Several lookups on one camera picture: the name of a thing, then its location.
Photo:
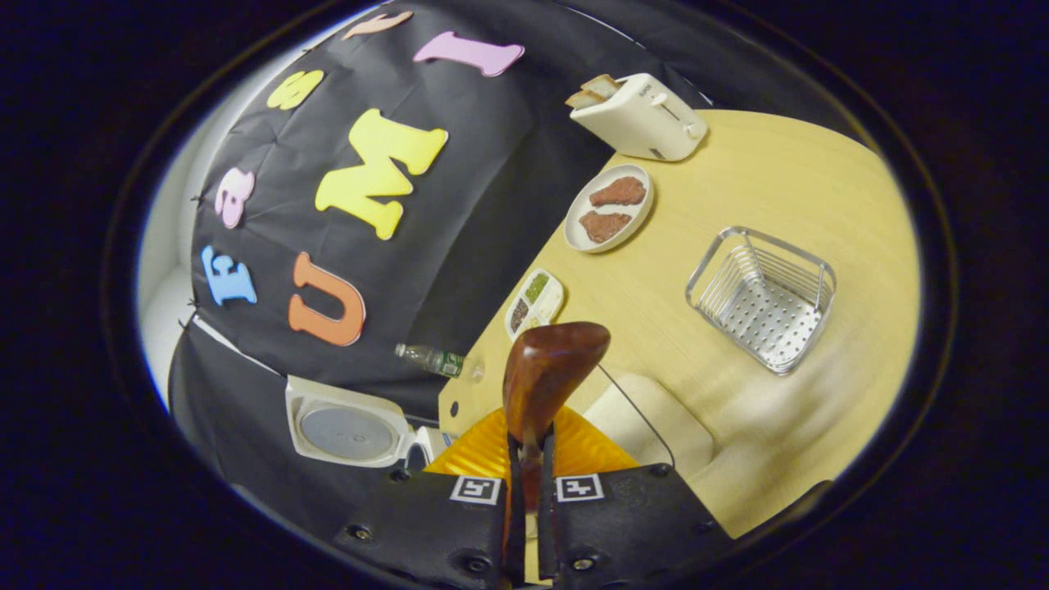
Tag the wooden spoon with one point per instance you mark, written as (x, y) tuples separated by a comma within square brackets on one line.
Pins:
[(549, 369)]

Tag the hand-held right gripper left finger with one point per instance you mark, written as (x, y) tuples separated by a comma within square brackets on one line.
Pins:
[(515, 524)]

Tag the white round plate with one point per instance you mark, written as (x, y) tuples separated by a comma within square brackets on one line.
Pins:
[(639, 217)]

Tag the brown meat piece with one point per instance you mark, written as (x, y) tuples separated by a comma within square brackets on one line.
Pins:
[(619, 192), (605, 226)]

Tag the metal chopstick holder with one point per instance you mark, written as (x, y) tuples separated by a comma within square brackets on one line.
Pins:
[(766, 328)]

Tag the toasted bread slice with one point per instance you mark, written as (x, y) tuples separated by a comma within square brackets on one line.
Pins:
[(583, 98), (605, 84)]

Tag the cream toaster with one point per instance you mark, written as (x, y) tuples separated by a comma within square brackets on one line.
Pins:
[(647, 123)]

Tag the white rice cooker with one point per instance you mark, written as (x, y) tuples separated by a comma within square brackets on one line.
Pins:
[(344, 430)]

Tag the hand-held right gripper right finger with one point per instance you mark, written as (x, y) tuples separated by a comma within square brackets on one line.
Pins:
[(547, 524)]

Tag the clear water bottle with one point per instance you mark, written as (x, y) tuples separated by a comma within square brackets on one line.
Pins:
[(434, 360)]

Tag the white divided seasoning plate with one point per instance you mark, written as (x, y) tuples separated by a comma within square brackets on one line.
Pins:
[(537, 303)]

